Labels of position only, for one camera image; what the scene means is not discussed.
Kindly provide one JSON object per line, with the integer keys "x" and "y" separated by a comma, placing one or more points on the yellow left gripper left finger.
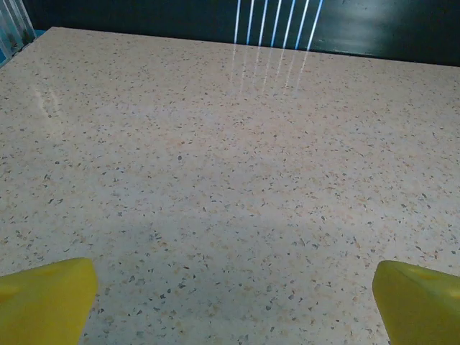
{"x": 43, "y": 305}

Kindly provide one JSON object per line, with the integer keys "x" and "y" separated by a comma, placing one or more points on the aluminium frame post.
{"x": 14, "y": 25}

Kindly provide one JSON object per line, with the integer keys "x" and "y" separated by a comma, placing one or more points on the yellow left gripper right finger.
{"x": 420, "y": 309}

